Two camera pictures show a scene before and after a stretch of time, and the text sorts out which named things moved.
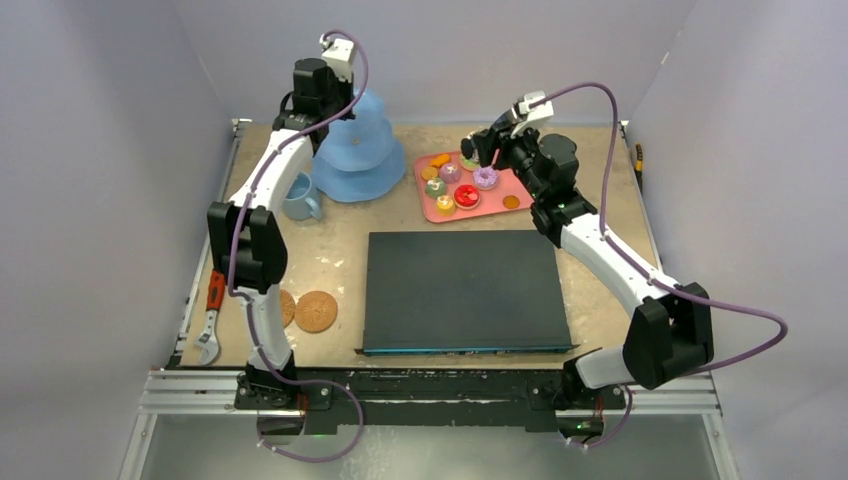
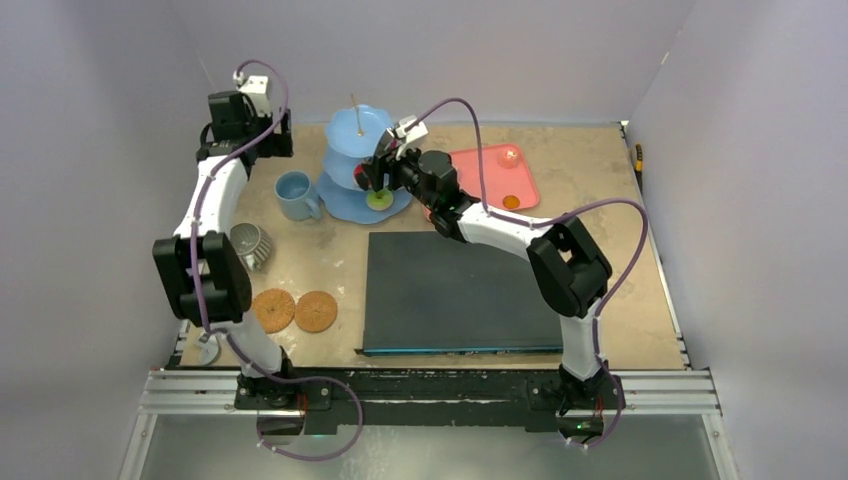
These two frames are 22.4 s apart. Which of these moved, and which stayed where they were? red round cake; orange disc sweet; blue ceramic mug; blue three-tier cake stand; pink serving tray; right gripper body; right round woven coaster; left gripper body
Moved: left gripper body; red round cake; blue three-tier cake stand; right gripper body
Stayed: blue ceramic mug; right round woven coaster; pink serving tray; orange disc sweet
